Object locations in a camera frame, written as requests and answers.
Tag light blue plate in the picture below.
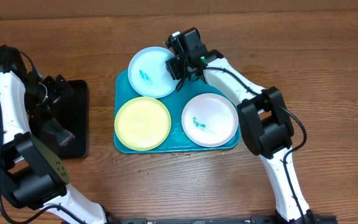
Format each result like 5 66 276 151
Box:
128 47 178 98

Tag yellow plate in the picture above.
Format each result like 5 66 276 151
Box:
114 96 172 151

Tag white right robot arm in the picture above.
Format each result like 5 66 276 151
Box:
165 27 314 223

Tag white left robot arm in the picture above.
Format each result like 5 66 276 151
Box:
0 45 114 223

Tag black plastic tray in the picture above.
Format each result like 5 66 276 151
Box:
29 80 89 159

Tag teal plastic tray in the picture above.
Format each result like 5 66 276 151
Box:
114 70 241 154

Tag pink plate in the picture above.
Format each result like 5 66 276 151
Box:
181 93 239 147

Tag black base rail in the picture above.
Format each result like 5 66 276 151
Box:
108 215 338 224

